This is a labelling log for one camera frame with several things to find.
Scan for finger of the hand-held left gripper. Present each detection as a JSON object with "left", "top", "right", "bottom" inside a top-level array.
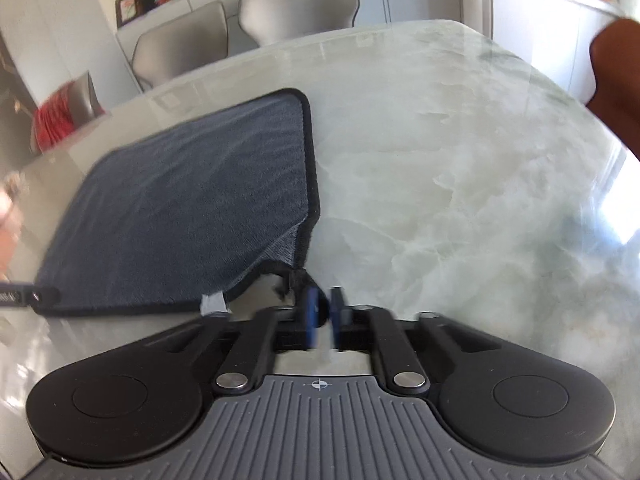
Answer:
[{"left": 0, "top": 284, "right": 59, "bottom": 315}]

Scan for brown chair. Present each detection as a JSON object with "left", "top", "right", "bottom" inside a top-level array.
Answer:
[{"left": 585, "top": 17, "right": 640, "bottom": 162}]

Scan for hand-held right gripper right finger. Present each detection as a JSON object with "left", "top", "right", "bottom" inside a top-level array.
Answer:
[{"left": 328, "top": 286, "right": 501, "bottom": 396}]

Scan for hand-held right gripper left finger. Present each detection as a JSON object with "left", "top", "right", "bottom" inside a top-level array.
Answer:
[{"left": 145, "top": 287, "right": 328, "bottom": 395}]

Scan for pink round container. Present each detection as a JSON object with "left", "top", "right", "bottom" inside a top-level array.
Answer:
[{"left": 0, "top": 217, "right": 22, "bottom": 282}]

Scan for beige chair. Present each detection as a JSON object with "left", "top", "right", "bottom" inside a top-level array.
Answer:
[
  {"left": 237, "top": 0, "right": 361, "bottom": 47},
  {"left": 31, "top": 71, "right": 107, "bottom": 155},
  {"left": 131, "top": 0, "right": 232, "bottom": 92}
]

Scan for dark picture frame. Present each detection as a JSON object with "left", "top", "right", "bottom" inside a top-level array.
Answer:
[{"left": 115, "top": 0, "right": 152, "bottom": 27}]

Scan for blue and grey towel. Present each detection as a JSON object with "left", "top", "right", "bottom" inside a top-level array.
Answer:
[{"left": 32, "top": 88, "right": 321, "bottom": 319}]

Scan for white side counter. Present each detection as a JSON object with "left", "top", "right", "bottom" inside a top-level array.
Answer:
[{"left": 536, "top": 0, "right": 640, "bottom": 107}]

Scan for red patterned cloth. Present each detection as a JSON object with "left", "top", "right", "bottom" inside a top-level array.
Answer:
[{"left": 31, "top": 82, "right": 81, "bottom": 155}]

